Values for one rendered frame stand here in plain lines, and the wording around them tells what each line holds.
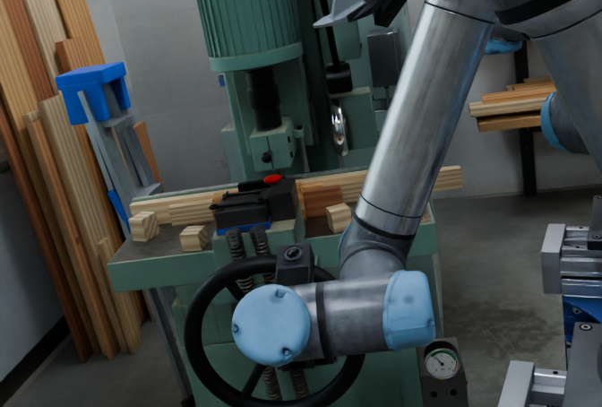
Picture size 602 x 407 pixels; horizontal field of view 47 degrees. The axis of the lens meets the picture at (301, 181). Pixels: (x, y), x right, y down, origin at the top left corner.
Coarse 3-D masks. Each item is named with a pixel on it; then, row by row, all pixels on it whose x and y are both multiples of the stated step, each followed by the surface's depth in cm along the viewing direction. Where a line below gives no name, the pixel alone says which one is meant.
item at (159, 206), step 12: (300, 180) 137; (312, 180) 136; (324, 180) 136; (336, 180) 136; (216, 192) 139; (132, 204) 141; (144, 204) 140; (156, 204) 140; (168, 204) 140; (132, 216) 142; (156, 216) 141; (168, 216) 141
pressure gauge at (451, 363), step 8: (432, 344) 121; (440, 344) 120; (448, 344) 121; (424, 352) 122; (432, 352) 119; (440, 352) 119; (448, 352) 119; (456, 352) 120; (424, 360) 121; (432, 360) 120; (440, 360) 120; (448, 360) 120; (456, 360) 120; (432, 368) 120; (440, 368) 120; (448, 368) 120; (456, 368) 120; (432, 376) 121; (440, 376) 121; (448, 376) 121
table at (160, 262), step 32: (160, 224) 142; (192, 224) 138; (320, 224) 127; (128, 256) 127; (160, 256) 125; (192, 256) 124; (320, 256) 122; (128, 288) 127; (224, 288) 115; (256, 288) 114
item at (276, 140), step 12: (288, 120) 136; (264, 132) 130; (276, 132) 128; (288, 132) 132; (252, 144) 128; (264, 144) 128; (276, 144) 128; (288, 144) 130; (276, 156) 129; (288, 156) 129; (264, 168) 130; (276, 168) 130
